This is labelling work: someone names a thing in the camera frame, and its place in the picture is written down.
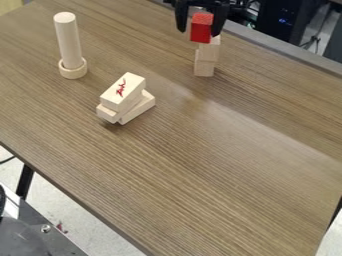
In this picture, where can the wooden block with red scribble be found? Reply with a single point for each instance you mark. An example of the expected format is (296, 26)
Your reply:
(121, 92)

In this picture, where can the flat wooden block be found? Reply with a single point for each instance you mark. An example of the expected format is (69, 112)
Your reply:
(139, 110)
(109, 114)

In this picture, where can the wooden cylinder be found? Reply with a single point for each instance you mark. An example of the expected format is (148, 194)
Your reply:
(68, 40)

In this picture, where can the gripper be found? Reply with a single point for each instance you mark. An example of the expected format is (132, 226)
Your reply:
(202, 2)

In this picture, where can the grey metal plate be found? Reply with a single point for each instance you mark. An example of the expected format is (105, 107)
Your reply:
(31, 233)

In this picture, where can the small wooden block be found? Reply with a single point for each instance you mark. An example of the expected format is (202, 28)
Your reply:
(207, 52)
(204, 68)
(216, 40)

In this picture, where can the black computer tower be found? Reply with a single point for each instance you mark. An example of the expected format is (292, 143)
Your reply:
(285, 18)

